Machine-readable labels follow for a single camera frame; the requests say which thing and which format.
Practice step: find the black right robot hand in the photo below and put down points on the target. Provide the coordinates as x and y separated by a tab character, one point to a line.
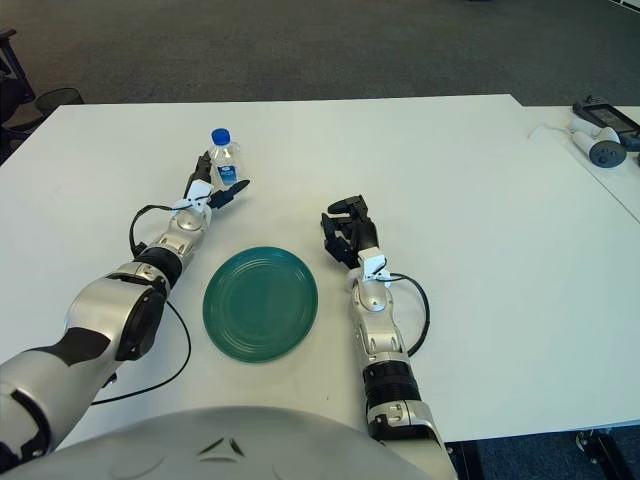
362	235

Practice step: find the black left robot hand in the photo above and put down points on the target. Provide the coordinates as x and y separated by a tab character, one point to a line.
202	170

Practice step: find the clear bottle with blue cap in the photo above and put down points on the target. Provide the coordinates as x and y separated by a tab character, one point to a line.
226	160

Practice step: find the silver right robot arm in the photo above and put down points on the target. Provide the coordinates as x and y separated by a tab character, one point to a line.
385	350

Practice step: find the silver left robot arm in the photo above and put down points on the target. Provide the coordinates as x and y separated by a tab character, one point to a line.
100	310

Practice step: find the green ceramic plate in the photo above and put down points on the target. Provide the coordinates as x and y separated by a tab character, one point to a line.
260	305

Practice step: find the black office chair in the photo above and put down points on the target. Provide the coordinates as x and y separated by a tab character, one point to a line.
12	100

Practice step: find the black table leg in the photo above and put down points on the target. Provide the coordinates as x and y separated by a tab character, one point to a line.
465	462

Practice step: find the silver robot torso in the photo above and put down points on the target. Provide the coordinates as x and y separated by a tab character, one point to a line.
225	445

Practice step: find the grey handheld controller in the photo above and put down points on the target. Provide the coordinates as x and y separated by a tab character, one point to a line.
605	152

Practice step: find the black handheld screen device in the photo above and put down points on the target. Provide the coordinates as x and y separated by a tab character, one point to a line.
607	117

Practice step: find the black table foot with caster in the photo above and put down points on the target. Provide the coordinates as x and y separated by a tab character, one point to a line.
610	455

